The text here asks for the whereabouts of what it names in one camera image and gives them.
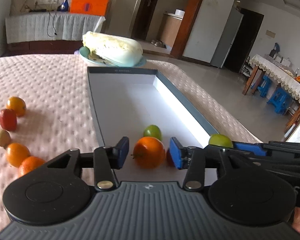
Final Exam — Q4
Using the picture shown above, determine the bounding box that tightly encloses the green tomato with stem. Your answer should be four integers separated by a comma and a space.
209, 134, 234, 148

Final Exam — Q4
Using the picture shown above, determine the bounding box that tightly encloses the yellow-orange round orange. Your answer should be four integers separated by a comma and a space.
6, 96, 26, 117

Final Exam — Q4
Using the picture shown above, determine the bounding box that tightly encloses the orange tangerine with stem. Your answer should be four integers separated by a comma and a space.
132, 137, 166, 169

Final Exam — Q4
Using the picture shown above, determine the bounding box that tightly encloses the wooden kitchen cabinet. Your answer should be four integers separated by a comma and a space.
158, 13, 183, 47

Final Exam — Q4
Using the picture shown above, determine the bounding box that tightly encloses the dark orange tangerine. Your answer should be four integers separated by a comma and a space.
18, 156, 45, 177

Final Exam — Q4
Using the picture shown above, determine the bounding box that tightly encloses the white patterned cabinet cloth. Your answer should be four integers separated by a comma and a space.
5, 12, 106, 44

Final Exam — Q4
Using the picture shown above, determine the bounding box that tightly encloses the light blue cartoon plate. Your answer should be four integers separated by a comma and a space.
74, 46, 147, 67

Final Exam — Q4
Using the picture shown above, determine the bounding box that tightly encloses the blue glass bottle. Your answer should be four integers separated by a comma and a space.
57, 0, 69, 12

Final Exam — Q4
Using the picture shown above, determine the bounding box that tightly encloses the small brown kiwi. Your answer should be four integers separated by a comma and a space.
0, 129, 12, 148

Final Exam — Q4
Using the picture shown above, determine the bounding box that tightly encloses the wooden dining table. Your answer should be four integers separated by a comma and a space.
242, 54, 300, 132

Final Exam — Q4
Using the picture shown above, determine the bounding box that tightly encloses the green round fruit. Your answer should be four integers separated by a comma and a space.
143, 125, 162, 141

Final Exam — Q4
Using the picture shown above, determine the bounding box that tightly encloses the blue plastic stool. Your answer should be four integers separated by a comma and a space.
267, 87, 292, 115

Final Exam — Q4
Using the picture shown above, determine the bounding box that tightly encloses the black power cable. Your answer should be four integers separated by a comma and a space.
46, 10, 58, 36

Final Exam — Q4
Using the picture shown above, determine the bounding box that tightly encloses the silver refrigerator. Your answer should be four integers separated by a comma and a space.
210, 7, 243, 68

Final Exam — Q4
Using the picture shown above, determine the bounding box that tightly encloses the pink quilted table cover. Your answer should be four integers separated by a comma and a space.
0, 54, 264, 235

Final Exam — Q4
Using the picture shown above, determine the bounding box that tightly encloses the red apple-shaped fruit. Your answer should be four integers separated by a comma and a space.
0, 108, 17, 131

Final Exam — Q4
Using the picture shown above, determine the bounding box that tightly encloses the grey white shallow box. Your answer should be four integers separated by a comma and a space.
87, 67, 217, 183

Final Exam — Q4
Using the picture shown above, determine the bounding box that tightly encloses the napa cabbage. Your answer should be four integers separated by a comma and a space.
82, 31, 143, 65

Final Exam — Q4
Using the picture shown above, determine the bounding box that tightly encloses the dark wood TV cabinet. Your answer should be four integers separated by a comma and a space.
6, 40, 83, 56

